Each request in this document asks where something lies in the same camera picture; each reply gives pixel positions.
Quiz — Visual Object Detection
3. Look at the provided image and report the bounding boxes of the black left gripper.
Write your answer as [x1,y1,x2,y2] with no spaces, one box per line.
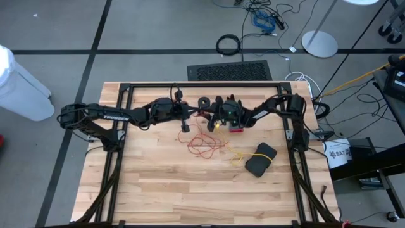
[172,91,203,133]

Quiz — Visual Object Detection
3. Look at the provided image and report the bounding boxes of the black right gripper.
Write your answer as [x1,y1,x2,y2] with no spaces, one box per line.
[206,96,244,132]

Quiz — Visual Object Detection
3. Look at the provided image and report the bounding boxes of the grey and black work glove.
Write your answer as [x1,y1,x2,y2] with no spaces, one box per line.
[221,94,245,133]

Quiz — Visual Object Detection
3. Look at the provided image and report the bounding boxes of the red cord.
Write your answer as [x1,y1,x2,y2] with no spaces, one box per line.
[177,109,229,160]

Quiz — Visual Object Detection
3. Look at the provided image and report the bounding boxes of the yellow cord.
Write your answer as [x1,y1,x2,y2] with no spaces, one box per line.
[215,125,273,167]

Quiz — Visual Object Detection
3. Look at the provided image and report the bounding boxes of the black soft pouch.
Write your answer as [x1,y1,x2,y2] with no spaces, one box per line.
[245,142,278,178]

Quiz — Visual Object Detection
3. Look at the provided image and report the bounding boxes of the black perforated floor grate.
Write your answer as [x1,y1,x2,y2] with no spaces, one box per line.
[187,60,273,82]

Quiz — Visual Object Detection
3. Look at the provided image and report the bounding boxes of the black power strip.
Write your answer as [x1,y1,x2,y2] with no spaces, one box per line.
[273,14,287,32]

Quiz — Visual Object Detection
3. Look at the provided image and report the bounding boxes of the white round stand base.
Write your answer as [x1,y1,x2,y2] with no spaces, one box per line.
[301,0,380,59]

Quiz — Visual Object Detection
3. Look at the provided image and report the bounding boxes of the white printed box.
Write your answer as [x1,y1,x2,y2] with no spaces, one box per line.
[323,138,352,170]

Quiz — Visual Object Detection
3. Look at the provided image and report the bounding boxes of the white bagged bin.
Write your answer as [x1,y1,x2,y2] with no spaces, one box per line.
[0,44,56,122]

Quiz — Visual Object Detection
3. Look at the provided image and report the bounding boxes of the dark side table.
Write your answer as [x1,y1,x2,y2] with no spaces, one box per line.
[328,68,405,219]

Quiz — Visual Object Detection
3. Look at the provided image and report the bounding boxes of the black device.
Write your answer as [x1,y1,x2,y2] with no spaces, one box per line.
[383,54,405,103]

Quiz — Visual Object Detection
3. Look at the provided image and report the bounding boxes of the coiled black floor cable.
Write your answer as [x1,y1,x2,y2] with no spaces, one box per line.
[215,34,242,57]

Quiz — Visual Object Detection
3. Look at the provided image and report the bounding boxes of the black floor cable tangle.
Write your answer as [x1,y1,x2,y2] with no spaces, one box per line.
[212,0,314,63]
[313,79,393,149]

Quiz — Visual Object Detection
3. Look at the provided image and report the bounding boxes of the white floor cable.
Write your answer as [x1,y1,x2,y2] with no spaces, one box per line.
[283,72,322,105]

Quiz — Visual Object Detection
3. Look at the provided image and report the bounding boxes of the blue floor cable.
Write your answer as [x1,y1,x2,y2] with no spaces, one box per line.
[252,9,277,33]

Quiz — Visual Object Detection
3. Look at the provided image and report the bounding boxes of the yellow hanging extension cable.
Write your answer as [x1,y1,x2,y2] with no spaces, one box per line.
[321,54,405,98]

